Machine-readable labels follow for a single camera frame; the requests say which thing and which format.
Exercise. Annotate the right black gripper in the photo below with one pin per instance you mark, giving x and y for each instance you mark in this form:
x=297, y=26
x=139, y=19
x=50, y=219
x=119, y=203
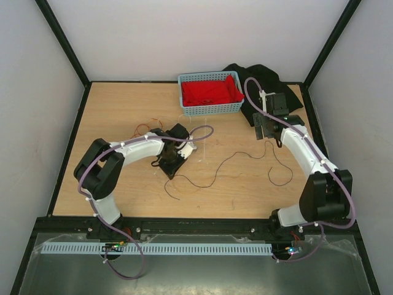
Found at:
x=259, y=119

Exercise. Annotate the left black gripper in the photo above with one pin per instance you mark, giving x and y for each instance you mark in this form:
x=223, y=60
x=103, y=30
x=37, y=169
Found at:
x=171, y=171

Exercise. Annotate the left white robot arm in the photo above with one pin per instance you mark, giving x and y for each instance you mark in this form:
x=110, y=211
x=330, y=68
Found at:
x=99, y=169

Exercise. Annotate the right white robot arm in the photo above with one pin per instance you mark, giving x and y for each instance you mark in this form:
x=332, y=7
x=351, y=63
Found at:
x=327, y=192

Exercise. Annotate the white zip tie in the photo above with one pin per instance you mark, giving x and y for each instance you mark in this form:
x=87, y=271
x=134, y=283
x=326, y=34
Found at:
x=203, y=145

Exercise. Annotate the light blue perforated basket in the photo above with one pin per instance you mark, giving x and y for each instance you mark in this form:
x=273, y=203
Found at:
x=209, y=109

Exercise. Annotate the black folded cloth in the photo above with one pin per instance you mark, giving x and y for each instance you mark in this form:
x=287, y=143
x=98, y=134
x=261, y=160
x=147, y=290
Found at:
x=269, y=82

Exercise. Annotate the red cloth in basket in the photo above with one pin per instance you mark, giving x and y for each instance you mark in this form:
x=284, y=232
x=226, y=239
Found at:
x=201, y=93

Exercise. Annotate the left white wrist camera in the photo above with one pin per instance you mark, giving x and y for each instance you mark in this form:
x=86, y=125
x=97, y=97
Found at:
x=185, y=149

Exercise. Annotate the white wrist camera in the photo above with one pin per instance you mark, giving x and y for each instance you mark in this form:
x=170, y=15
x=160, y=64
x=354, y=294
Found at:
x=185, y=149
x=263, y=99

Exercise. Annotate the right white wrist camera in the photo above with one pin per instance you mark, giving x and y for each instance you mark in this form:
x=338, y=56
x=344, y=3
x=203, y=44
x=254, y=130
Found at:
x=263, y=99

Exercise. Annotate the black metal frame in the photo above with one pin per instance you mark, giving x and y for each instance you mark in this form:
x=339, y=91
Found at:
x=71, y=225

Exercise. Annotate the light blue slotted cable duct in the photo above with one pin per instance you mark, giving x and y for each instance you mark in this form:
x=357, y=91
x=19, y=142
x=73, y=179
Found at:
x=150, y=249

